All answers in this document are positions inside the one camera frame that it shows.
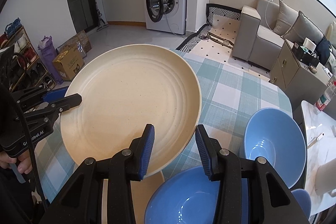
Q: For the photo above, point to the marble coffee table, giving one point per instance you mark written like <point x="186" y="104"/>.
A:
<point x="314" y="123"/>

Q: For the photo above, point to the purple bag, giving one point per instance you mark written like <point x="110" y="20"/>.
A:
<point x="48" y="54"/>

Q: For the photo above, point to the cream plate under gripper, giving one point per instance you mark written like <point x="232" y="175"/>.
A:
<point x="141" y="194"/>

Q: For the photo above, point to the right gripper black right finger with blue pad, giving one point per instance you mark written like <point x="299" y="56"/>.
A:
<point x="269" y="199"/>

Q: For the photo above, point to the grey cushion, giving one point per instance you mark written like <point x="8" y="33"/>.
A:
<point x="285" y="19"/>

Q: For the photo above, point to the blue bowl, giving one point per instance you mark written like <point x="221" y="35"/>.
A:
<point x="187" y="197"/>
<point x="274" y="135"/>

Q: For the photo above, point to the large cream plate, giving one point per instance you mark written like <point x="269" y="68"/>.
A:
<point x="122" y="91"/>

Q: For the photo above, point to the wooden shoe rack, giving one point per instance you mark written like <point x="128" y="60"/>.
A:
<point x="21" y="65"/>

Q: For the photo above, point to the white electric kettle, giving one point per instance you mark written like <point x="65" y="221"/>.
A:
<point x="325" y="179"/>

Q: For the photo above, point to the plastic water bottle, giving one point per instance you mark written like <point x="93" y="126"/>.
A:
<point x="326" y="97"/>

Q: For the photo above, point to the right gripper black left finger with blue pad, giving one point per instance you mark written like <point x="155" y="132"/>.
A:
<point x="80" y="199"/>

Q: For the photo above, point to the small knife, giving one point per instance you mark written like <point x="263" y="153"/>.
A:
<point x="315" y="140"/>

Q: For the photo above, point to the grey side cabinet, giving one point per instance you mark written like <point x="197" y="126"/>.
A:
<point x="295" y="79"/>

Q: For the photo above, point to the black white patterned rug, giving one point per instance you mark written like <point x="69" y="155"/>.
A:
<point x="215" y="39"/>

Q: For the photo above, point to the yellow cardboard box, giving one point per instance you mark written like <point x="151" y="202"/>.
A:
<point x="68" y="63"/>

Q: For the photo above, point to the black box on cabinet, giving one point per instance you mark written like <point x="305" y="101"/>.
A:
<point x="304" y="55"/>

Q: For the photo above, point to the kitchen counter cabinet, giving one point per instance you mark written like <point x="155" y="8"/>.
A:
<point x="125" y="12"/>

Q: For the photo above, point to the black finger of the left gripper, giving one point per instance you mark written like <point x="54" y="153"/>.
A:
<point x="54" y="109"/>

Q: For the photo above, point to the teal checkered tablecloth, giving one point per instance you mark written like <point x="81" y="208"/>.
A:
<point x="230" y="97"/>

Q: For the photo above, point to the grey sofa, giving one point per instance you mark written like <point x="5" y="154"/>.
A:
<point x="256" y="42"/>

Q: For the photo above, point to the person's left hand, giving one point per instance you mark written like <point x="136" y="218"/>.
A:
<point x="24" y="162"/>

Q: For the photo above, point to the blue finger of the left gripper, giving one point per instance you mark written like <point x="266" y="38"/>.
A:
<point x="55" y="95"/>

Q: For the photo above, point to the white washing machine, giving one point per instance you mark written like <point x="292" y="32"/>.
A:
<point x="166" y="15"/>

